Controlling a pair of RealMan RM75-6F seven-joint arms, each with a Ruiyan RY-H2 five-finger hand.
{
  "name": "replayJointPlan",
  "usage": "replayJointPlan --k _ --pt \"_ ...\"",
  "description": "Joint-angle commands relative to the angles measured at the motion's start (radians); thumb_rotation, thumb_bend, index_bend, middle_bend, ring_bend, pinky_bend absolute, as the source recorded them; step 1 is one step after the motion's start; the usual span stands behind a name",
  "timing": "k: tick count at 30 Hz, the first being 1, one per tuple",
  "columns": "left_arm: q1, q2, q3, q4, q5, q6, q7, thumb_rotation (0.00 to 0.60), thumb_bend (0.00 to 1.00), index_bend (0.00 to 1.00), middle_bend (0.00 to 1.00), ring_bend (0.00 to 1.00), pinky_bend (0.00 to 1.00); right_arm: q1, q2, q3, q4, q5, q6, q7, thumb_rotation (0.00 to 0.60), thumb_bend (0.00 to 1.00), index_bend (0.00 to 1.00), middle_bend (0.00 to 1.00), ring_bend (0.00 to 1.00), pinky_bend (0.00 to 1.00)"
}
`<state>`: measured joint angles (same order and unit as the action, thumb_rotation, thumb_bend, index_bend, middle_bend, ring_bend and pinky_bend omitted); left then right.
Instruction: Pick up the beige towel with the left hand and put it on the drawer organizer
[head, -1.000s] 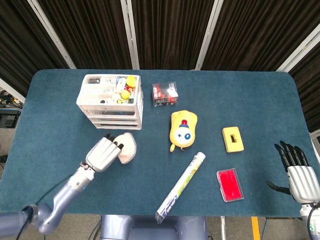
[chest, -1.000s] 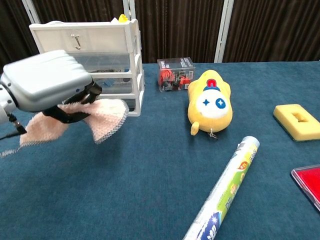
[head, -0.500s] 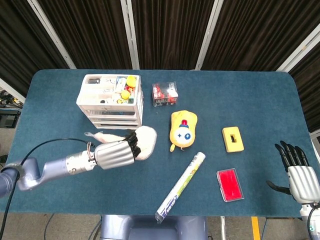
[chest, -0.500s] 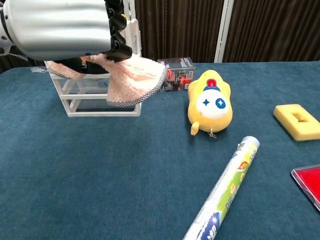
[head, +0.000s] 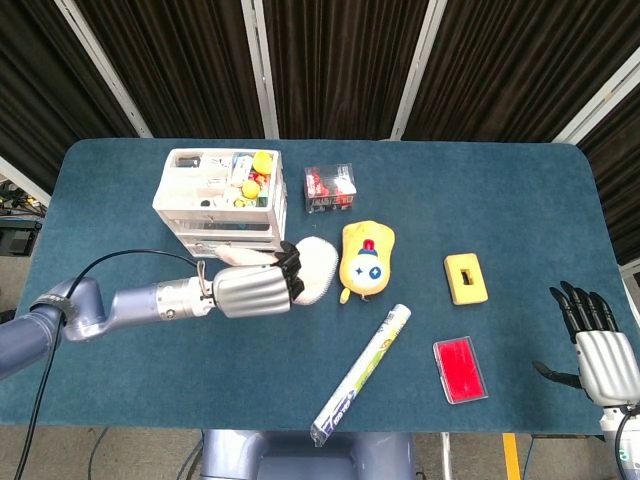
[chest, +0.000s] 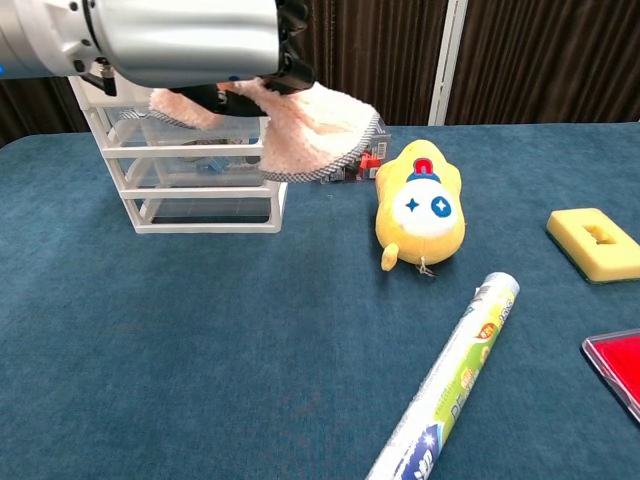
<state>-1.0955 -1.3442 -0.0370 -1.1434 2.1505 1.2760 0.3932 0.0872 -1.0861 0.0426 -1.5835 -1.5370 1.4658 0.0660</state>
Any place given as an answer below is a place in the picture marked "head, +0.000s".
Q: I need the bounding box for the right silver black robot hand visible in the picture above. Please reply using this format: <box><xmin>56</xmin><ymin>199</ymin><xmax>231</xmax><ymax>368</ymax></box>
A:
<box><xmin>532</xmin><ymin>280</ymin><xmax>640</xmax><ymax>408</ymax></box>

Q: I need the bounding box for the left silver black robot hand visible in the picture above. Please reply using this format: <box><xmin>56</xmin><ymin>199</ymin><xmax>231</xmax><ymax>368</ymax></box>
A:
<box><xmin>211</xmin><ymin>241</ymin><xmax>306</xmax><ymax>319</ymax></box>

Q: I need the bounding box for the light pink cloth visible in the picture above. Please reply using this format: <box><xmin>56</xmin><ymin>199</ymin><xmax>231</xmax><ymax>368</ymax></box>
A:
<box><xmin>214</xmin><ymin>236</ymin><xmax>340</xmax><ymax>307</ymax></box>

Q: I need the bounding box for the white plastic drawer organizer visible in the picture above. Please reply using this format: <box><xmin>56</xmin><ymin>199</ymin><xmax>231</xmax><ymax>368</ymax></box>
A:
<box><xmin>152</xmin><ymin>147</ymin><xmax>289</xmax><ymax>254</ymax></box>

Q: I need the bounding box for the yellow plush toy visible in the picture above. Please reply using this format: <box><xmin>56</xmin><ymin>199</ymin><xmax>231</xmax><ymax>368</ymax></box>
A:
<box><xmin>338</xmin><ymin>220</ymin><xmax>396</xmax><ymax>305</ymax></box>

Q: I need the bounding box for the clear box red black print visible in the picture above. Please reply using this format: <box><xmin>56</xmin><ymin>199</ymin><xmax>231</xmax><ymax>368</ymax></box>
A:
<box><xmin>303</xmin><ymin>163</ymin><xmax>357</xmax><ymax>215</ymax></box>

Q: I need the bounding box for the plastic wrap roll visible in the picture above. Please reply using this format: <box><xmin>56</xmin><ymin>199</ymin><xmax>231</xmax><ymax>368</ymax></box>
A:
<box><xmin>309</xmin><ymin>303</ymin><xmax>413</xmax><ymax>448</ymax></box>

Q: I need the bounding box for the red ink pad case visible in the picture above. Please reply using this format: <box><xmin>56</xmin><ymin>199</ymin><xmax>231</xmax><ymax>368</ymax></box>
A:
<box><xmin>432</xmin><ymin>335</ymin><xmax>489</xmax><ymax>405</ymax></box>

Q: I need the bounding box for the yellow sponge with slot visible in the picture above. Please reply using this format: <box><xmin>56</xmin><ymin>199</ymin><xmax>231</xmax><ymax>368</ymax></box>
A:
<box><xmin>443</xmin><ymin>252</ymin><xmax>489</xmax><ymax>306</ymax></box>

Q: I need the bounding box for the blue grey robot torso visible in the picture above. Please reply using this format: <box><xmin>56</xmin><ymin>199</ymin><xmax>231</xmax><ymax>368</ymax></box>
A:
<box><xmin>199</xmin><ymin>429</ymin><xmax>416</xmax><ymax>480</ymax></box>

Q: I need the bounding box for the black equipment box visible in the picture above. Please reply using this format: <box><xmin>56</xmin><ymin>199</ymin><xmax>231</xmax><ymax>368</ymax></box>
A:
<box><xmin>0</xmin><ymin>219</ymin><xmax>44</xmax><ymax>256</ymax></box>

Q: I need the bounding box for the dark brown curtain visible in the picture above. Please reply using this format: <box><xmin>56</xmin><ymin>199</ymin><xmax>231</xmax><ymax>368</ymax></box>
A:
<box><xmin>0</xmin><ymin>0</ymin><xmax>640</xmax><ymax>266</ymax></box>

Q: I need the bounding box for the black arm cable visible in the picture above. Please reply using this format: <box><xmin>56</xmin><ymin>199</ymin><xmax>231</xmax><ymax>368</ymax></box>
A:
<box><xmin>13</xmin><ymin>249</ymin><xmax>206</xmax><ymax>480</ymax></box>

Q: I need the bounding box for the white frame post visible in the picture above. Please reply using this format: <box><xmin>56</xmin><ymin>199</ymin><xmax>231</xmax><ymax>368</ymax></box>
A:
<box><xmin>241</xmin><ymin>0</ymin><xmax>280</xmax><ymax>140</ymax></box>
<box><xmin>53</xmin><ymin>0</ymin><xmax>154</xmax><ymax>139</ymax></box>
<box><xmin>389</xmin><ymin>0</ymin><xmax>444</xmax><ymax>141</ymax></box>
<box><xmin>0</xmin><ymin>155</ymin><xmax>51</xmax><ymax>206</ymax></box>
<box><xmin>552</xmin><ymin>47</ymin><xmax>640</xmax><ymax>146</ymax></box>

